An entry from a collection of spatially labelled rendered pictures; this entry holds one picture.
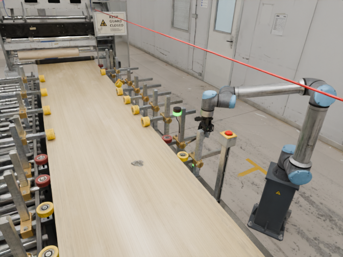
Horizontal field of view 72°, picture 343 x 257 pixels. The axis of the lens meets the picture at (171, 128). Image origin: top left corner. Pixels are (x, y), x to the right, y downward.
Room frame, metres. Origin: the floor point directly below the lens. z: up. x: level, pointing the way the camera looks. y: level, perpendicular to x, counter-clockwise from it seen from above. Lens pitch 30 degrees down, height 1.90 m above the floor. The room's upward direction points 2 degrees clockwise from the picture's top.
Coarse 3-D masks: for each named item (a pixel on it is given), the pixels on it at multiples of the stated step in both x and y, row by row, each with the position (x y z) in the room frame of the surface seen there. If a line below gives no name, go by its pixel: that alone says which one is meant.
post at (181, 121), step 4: (184, 108) 1.58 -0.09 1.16; (184, 112) 1.58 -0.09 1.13; (184, 116) 1.58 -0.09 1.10; (180, 120) 1.58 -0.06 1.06; (184, 120) 1.58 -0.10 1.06; (180, 124) 1.57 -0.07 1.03; (184, 124) 1.58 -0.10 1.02; (180, 128) 1.57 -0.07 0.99; (184, 128) 1.58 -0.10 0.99; (180, 132) 1.57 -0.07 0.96; (180, 136) 1.57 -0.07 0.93; (180, 140) 1.57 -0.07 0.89; (180, 148) 1.57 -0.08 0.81
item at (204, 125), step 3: (204, 117) 1.43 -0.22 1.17; (207, 117) 1.43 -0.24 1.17; (210, 117) 1.44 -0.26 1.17; (204, 120) 1.45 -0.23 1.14; (207, 120) 1.42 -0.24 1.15; (210, 120) 1.42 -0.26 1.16; (201, 123) 1.45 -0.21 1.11; (204, 123) 1.45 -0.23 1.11; (207, 123) 1.42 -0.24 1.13; (210, 123) 1.44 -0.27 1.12; (201, 126) 1.45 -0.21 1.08; (204, 126) 1.42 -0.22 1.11; (207, 126) 1.41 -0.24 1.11; (210, 126) 1.42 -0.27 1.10; (213, 126) 1.43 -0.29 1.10; (204, 129) 1.43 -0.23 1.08; (207, 129) 1.42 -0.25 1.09; (210, 129) 1.43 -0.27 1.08; (204, 132) 1.41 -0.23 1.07
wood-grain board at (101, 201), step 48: (48, 96) 2.29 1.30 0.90; (96, 96) 2.34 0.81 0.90; (48, 144) 1.42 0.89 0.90; (96, 144) 1.45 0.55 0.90; (144, 144) 1.47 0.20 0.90; (96, 192) 0.97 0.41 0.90; (144, 192) 0.99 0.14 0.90; (192, 192) 1.00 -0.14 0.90; (96, 240) 0.68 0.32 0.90; (144, 240) 0.69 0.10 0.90; (192, 240) 0.70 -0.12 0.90; (240, 240) 0.71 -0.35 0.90
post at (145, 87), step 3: (144, 84) 2.23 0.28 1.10; (144, 87) 2.23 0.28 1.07; (147, 87) 2.24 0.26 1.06; (144, 90) 2.23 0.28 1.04; (147, 90) 2.24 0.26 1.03; (144, 93) 2.23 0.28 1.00; (147, 93) 2.24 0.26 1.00; (144, 102) 2.23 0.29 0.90; (147, 102) 2.24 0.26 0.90; (144, 105) 2.23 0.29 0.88; (144, 111) 2.23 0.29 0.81; (147, 111) 2.24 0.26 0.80; (144, 114) 2.23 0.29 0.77; (147, 114) 2.24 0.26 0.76
